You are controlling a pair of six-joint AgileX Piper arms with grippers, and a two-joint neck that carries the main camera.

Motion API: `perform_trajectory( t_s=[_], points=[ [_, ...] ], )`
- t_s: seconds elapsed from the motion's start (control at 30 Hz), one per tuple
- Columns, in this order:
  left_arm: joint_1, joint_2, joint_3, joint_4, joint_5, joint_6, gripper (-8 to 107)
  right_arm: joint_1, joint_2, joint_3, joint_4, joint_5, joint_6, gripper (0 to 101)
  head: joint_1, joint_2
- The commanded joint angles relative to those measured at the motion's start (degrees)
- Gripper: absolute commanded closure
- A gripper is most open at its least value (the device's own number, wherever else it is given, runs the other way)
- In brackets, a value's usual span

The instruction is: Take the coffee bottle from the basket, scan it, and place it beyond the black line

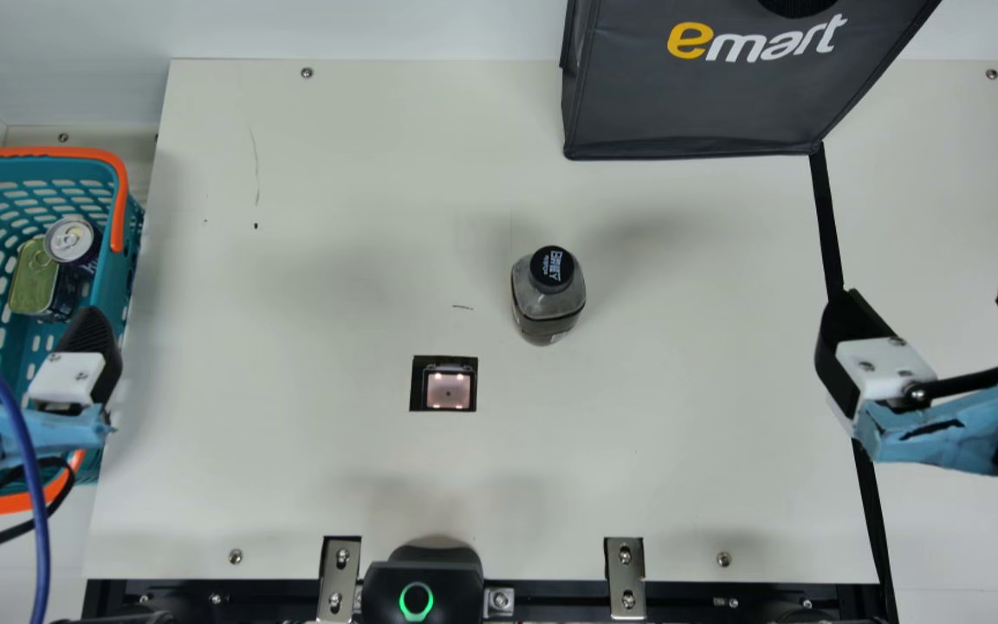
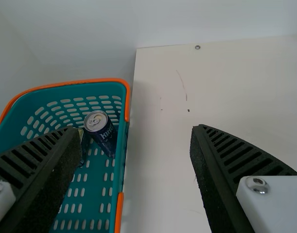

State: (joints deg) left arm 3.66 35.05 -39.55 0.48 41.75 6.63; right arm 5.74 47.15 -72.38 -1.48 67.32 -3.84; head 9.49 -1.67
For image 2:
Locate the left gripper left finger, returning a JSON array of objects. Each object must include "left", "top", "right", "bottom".
[{"left": 0, "top": 125, "right": 83, "bottom": 233}]

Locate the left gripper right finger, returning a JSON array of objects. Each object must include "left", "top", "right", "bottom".
[{"left": 190, "top": 124, "right": 297, "bottom": 233}]

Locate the teal shopping basket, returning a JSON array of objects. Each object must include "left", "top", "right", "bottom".
[{"left": 0, "top": 77, "right": 131, "bottom": 233}]

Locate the dark blue can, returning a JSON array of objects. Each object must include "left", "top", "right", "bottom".
[{"left": 84, "top": 110, "right": 118, "bottom": 159}]

